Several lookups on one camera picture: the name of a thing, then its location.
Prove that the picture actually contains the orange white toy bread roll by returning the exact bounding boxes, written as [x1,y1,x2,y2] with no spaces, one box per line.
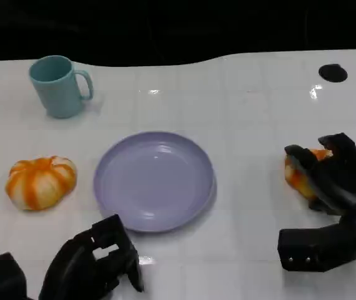
[284,147,334,201]
[4,155,78,211]

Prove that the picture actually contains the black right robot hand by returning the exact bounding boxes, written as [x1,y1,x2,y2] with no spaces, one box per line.
[284,132,356,217]

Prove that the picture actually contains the black round table grommet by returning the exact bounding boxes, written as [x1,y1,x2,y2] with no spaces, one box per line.
[318,63,349,83]

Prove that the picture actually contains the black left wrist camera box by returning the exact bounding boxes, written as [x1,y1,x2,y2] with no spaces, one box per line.
[0,252,29,300]

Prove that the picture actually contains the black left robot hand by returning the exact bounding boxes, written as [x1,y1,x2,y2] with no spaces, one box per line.
[37,214,145,300]

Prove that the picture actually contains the lilac plate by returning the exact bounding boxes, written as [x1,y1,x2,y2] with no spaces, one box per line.
[92,131,218,234]

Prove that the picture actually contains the pale green mug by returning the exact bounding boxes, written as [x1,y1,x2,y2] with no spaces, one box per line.
[28,55,94,119]

